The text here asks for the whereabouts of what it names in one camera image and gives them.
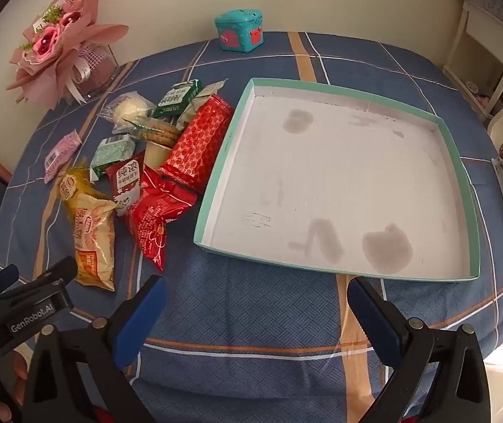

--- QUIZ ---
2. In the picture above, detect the pale green white packet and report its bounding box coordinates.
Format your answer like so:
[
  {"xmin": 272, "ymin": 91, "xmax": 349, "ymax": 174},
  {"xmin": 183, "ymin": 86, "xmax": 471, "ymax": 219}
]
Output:
[{"xmin": 89, "ymin": 134, "xmax": 137, "ymax": 182}]

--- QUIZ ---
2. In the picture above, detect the red white biscuit packet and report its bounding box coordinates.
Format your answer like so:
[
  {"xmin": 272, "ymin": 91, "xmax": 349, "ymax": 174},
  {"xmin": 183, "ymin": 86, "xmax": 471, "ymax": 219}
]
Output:
[{"xmin": 105, "ymin": 150, "xmax": 147, "ymax": 217}]

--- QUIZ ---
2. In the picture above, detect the red patterned long packet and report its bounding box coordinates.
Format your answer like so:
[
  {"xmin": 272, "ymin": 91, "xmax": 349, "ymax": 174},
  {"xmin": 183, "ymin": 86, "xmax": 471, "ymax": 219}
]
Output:
[{"xmin": 158, "ymin": 94, "xmax": 235, "ymax": 195}]

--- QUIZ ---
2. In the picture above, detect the pink snack packet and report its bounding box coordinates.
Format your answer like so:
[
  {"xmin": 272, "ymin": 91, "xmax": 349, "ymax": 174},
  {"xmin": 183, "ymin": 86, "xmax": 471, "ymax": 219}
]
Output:
[{"xmin": 43, "ymin": 129, "xmax": 83, "ymax": 184}]

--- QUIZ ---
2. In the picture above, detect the white wooden shelf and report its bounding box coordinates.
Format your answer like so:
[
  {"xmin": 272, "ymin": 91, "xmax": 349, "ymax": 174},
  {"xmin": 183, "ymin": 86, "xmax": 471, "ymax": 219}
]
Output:
[{"xmin": 442, "ymin": 0, "xmax": 503, "ymax": 117}]

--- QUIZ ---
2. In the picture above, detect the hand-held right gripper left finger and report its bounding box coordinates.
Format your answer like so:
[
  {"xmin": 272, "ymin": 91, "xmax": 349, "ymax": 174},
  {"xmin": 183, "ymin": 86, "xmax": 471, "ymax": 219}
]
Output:
[{"xmin": 21, "ymin": 275, "xmax": 168, "ymax": 423}]

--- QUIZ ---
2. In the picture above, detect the pink flower bouquet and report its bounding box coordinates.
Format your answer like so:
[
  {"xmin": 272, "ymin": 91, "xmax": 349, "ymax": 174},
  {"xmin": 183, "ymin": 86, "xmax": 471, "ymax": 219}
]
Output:
[{"xmin": 5, "ymin": 0, "xmax": 129, "ymax": 111}]

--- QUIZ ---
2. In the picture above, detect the green cow biscuit packet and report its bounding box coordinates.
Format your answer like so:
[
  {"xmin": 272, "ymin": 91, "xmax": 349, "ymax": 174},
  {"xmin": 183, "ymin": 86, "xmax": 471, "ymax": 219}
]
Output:
[{"xmin": 123, "ymin": 116, "xmax": 182, "ymax": 147}]

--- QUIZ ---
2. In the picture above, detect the teal toy box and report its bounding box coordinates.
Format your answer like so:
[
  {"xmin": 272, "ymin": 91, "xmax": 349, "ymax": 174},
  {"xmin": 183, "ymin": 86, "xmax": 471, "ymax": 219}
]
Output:
[{"xmin": 214, "ymin": 7, "xmax": 265, "ymax": 54}]

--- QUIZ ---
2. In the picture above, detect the red snack packet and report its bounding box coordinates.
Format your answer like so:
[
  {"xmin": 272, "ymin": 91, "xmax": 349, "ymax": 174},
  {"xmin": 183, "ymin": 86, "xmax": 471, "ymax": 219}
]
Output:
[{"xmin": 127, "ymin": 166, "xmax": 198, "ymax": 274}]

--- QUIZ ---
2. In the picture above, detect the white snack packet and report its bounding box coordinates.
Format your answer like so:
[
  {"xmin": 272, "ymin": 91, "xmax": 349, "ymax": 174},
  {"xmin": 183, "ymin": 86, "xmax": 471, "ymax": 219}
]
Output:
[{"xmin": 176, "ymin": 79, "xmax": 229, "ymax": 132}]

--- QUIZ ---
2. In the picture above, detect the teal cardboard tray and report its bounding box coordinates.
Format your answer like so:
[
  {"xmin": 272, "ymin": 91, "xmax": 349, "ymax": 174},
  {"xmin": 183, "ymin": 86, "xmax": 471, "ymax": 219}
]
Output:
[{"xmin": 193, "ymin": 78, "xmax": 481, "ymax": 283}]

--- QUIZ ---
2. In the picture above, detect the clear glass vase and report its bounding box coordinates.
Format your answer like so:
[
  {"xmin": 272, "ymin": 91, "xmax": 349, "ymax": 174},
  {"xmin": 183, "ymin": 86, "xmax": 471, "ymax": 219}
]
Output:
[{"xmin": 73, "ymin": 42, "xmax": 121, "ymax": 103}]

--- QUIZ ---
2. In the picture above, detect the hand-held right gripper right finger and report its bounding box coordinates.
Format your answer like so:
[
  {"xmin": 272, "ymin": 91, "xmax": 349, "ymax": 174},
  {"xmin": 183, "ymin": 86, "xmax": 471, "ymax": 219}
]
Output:
[{"xmin": 347, "ymin": 276, "xmax": 493, "ymax": 423}]

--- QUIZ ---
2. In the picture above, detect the peach bread packet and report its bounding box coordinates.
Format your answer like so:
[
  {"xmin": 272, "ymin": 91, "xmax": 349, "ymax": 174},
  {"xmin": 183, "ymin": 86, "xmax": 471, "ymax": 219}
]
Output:
[{"xmin": 59, "ymin": 172, "xmax": 119, "ymax": 292}]

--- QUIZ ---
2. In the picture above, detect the dark green milk biscuit packet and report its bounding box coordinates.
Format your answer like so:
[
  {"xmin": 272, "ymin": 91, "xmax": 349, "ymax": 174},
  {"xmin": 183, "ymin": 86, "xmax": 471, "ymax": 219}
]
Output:
[{"xmin": 151, "ymin": 78, "xmax": 203, "ymax": 119}]

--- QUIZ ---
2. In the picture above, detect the person's left hand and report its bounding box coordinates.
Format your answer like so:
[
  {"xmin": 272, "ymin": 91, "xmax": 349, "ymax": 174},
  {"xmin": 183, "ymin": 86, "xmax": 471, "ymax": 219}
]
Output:
[{"xmin": 0, "ymin": 352, "xmax": 29, "ymax": 423}]

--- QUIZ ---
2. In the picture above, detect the yellow snack packet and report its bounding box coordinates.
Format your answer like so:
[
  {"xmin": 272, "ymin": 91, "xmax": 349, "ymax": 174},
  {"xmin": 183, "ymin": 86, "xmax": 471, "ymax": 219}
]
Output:
[{"xmin": 64, "ymin": 164, "xmax": 99, "ymax": 199}]

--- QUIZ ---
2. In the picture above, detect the blue plaid tablecloth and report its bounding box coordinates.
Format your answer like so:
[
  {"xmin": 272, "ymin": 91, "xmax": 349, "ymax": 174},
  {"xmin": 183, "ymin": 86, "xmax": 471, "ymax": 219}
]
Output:
[{"xmin": 0, "ymin": 31, "xmax": 503, "ymax": 423}]

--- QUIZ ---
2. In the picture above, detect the clear round cake packet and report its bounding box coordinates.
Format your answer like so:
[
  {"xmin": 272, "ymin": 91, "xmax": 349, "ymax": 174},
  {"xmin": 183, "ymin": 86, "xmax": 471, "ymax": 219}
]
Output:
[{"xmin": 98, "ymin": 91, "xmax": 157, "ymax": 135}]

